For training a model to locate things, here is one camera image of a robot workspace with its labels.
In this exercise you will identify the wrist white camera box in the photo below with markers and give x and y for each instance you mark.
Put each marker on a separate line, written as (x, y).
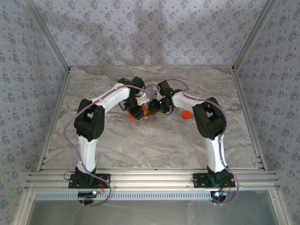
(143, 100)
(159, 96)

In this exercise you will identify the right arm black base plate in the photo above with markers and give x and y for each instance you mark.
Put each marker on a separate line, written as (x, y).
(199, 180)

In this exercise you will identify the small circuit board with LED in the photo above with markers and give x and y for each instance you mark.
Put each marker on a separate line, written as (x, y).
(219, 194)
(87, 194)

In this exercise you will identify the aluminium table edge rail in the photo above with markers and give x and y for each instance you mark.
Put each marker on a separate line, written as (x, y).
(62, 93)
(241, 93)

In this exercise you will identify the grey metal panel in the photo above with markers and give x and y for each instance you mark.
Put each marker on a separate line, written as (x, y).
(150, 213)

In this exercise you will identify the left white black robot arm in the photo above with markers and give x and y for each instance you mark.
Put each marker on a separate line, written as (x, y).
(86, 150)

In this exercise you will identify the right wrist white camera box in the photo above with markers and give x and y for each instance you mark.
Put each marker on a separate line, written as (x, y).
(159, 96)

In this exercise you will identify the aluminium frame post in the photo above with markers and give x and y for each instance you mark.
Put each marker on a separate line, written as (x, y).
(253, 32)
(48, 32)

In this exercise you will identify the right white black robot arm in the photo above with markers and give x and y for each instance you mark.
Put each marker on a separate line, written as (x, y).
(215, 150)

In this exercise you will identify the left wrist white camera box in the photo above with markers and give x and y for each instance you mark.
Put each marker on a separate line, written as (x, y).
(143, 100)

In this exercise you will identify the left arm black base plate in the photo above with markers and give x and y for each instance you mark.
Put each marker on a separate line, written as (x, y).
(75, 184)

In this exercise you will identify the aluminium mounting rail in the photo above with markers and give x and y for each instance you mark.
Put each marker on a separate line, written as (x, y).
(150, 179)

